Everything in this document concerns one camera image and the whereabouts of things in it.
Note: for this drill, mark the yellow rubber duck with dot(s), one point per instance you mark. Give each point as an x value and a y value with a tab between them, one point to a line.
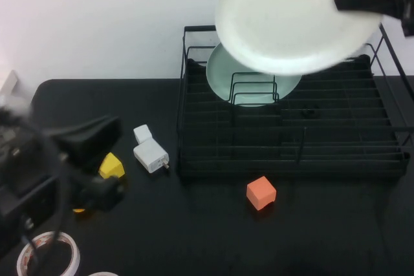
78	210

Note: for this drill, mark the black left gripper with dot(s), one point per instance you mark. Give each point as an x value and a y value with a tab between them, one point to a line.
29	156

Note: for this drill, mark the small white cube adapter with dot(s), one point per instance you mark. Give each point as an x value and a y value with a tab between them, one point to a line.
142	133

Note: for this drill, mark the tape roll with red print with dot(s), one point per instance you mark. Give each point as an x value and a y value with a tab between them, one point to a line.
75	253

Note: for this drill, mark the large white power adapter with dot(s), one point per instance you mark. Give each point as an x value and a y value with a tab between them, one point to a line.
150	155

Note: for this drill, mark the black plastic drip tray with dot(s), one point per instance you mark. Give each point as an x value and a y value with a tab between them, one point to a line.
258	133

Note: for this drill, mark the orange foam cube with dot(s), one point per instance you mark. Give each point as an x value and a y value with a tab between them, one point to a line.
261	193

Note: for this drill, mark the mint green round plate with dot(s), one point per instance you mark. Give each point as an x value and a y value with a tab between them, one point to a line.
220	79

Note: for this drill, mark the white tape roll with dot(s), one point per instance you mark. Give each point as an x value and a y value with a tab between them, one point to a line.
103	274

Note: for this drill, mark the white round plate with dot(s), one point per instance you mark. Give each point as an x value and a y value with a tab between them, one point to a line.
291	20

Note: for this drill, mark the yellow foam cube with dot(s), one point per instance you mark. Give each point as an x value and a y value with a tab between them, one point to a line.
112	166

